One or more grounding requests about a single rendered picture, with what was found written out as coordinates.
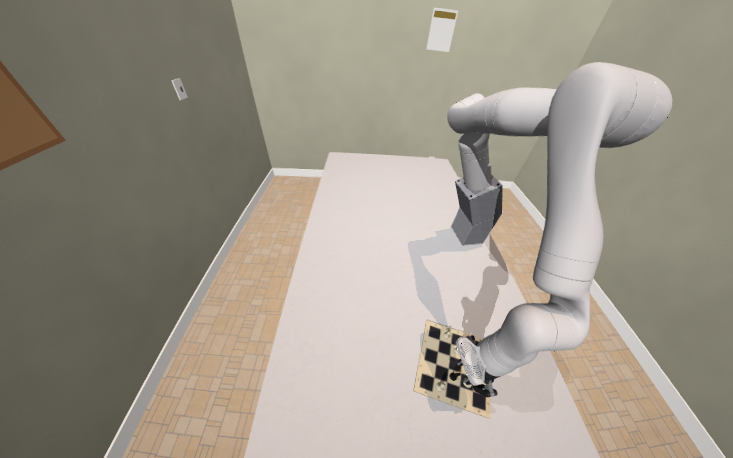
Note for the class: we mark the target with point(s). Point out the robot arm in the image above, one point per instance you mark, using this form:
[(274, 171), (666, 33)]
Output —
[(624, 104)]

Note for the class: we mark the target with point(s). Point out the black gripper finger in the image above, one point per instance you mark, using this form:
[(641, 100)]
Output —
[(472, 339), (485, 390)]

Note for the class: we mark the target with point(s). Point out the black and tan chessboard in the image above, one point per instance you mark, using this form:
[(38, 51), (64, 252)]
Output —
[(437, 361)]

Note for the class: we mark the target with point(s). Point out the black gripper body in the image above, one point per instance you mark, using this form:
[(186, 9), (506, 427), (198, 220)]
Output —
[(489, 377)]

